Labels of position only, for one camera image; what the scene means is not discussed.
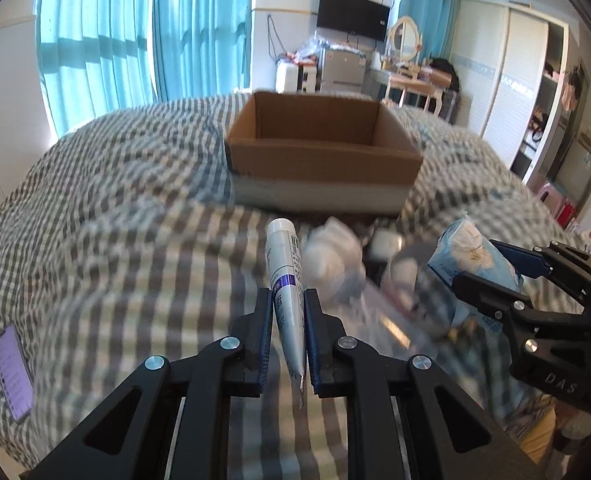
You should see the white earbuds case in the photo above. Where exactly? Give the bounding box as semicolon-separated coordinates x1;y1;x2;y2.
365;229;405;263

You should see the white suitcase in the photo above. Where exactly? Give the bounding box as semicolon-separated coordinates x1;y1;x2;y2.
274;60;317;93

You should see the oval vanity mirror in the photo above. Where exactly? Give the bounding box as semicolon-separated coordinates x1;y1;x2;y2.
387;15;422;63

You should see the blue tissue packet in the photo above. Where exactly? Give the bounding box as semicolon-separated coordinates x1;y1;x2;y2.
428;216;523;336

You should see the silver mini fridge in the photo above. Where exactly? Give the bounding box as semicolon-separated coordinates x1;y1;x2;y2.
319;47;367;92

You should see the turquoise curtain left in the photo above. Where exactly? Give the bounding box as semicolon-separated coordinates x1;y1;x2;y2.
35;0;155;136

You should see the white dressing table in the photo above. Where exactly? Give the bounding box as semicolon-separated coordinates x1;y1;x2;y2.
371;65;453;115

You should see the turquoise curtain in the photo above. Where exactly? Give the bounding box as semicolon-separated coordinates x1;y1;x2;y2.
35;0;155;136
152;0;252;101
399;0;460;61

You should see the purple screen smartphone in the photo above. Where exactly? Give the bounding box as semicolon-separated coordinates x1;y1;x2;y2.
0;324;34;422

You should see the white purple cream tube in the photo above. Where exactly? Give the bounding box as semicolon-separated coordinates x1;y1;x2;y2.
265;218;306;408

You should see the grey checkered bed quilt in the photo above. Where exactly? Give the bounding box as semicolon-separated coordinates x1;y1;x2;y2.
0;94;580;479

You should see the black wall television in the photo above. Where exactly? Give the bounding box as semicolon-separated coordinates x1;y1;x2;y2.
316;0;390;41

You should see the brown cardboard box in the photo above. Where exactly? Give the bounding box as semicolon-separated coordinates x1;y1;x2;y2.
226;91;423;217

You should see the turquoise curtain right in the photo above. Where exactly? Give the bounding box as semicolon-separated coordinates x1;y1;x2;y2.
399;0;460;61

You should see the clear plastic bag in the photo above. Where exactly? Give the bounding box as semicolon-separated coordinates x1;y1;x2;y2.
321;242;449;360

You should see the white sliding wardrobe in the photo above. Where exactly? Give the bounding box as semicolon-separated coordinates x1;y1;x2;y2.
449;0;571;186

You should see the pink plastic stool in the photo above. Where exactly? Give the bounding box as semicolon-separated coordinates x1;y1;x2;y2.
536;182;576;229

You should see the crumpled white tissue wad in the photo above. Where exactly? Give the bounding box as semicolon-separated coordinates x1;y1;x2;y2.
302;217;366;304

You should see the turquoise curtain middle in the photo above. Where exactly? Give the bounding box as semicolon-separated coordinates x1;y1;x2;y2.
152;0;252;101

